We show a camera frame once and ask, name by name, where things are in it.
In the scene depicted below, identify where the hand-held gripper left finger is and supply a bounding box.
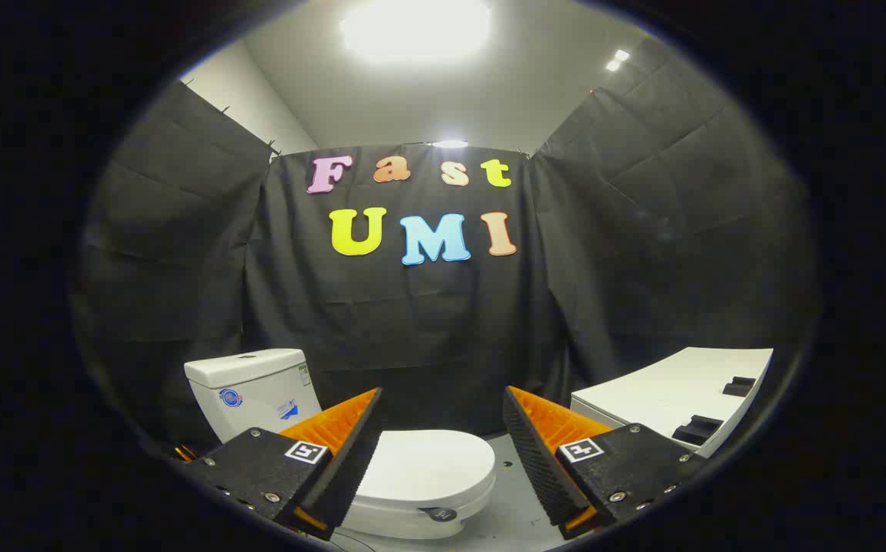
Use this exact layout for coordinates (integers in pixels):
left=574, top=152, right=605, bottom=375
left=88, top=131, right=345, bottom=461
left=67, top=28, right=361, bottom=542
left=182, top=387, right=384, bottom=541

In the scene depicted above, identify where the black backdrop cloth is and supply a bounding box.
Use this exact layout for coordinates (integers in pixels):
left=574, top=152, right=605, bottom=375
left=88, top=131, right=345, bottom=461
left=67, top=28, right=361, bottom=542
left=71, top=46, right=819, bottom=461

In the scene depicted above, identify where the large ceiling light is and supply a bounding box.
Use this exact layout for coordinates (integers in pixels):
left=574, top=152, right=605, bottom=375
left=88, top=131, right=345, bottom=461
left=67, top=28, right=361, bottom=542
left=340, top=0, right=494, bottom=64

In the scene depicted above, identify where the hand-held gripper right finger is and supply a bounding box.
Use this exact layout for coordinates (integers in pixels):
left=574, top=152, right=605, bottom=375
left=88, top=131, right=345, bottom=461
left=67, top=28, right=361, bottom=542
left=503, top=386, right=708, bottom=540

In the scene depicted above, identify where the white drawer cabinet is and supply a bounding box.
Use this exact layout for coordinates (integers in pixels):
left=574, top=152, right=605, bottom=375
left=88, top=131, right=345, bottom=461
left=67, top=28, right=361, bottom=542
left=570, top=347, right=775, bottom=459

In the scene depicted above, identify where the white toilet lid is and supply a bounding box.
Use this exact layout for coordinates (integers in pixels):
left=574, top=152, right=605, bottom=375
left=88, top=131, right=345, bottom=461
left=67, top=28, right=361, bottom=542
left=357, top=429, right=497, bottom=511

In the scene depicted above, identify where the white toilet tank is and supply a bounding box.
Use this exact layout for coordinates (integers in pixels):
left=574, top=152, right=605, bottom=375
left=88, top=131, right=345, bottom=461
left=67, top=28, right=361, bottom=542
left=184, top=349, right=323, bottom=445

